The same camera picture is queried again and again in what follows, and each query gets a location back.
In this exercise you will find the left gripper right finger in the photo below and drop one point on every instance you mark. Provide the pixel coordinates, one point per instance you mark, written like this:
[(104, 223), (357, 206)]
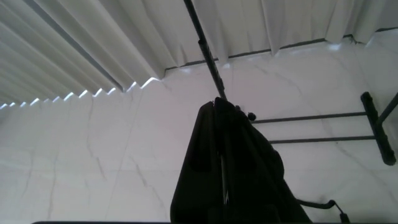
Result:
[(245, 193)]

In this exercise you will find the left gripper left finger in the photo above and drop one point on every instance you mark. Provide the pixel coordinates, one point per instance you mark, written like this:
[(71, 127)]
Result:
[(199, 174)]

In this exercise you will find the black T-shirt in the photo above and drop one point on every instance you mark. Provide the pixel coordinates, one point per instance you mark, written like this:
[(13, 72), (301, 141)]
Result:
[(267, 161)]

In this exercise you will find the black clothes rack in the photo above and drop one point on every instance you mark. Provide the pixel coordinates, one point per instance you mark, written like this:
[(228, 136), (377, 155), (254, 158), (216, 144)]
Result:
[(377, 133)]

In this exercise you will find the white curtain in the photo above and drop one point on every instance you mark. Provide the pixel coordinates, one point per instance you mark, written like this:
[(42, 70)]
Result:
[(124, 31)]

